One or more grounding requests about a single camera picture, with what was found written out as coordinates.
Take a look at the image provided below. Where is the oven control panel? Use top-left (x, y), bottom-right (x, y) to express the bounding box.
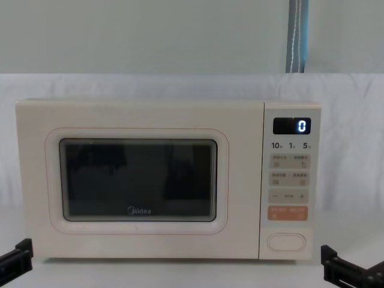
top-left (258, 101), bottom-right (322, 260)

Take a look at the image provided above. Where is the white table cloth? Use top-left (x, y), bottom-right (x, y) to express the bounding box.
top-left (0, 206), bottom-right (384, 288)

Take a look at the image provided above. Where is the white curtain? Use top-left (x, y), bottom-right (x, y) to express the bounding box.
top-left (0, 0), bottom-right (384, 211)

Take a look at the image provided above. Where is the cream microwave oven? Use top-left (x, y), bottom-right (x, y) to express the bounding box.
top-left (14, 98), bottom-right (322, 265)

